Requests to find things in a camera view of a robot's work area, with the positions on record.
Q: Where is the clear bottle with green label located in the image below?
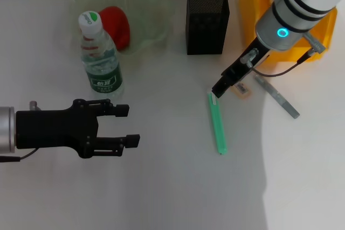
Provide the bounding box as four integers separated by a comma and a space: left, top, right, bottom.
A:
78, 11, 125, 101

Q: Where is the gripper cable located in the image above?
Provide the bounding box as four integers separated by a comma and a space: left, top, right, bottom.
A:
242, 32, 327, 77
0, 148, 37, 163

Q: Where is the yellow plastic storage bin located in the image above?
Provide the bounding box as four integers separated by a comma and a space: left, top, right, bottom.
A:
239, 0, 337, 64

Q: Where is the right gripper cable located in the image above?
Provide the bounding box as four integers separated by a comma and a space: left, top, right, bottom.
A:
242, 32, 327, 77

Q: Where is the pale green ruffled fruit bowl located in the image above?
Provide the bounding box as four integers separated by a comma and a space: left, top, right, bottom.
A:
72, 0, 173, 55

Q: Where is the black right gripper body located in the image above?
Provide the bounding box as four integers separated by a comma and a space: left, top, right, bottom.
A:
220, 38, 270, 85

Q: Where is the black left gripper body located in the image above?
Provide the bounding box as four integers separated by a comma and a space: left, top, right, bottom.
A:
15, 99, 98, 159

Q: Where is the black mesh pen holder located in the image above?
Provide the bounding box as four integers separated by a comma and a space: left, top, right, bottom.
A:
185, 0, 230, 55

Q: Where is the silver marker pen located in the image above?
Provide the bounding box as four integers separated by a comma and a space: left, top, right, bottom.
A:
254, 74, 300, 120

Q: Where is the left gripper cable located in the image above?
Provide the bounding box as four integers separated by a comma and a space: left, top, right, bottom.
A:
0, 148, 37, 163

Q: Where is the green retractable pen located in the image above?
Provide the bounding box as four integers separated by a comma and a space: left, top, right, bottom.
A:
206, 88, 229, 156

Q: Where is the red-orange fruit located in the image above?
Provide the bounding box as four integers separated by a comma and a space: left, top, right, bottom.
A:
98, 6, 131, 51

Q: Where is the beige eraser with barcode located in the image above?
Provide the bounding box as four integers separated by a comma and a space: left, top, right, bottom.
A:
233, 81, 253, 99

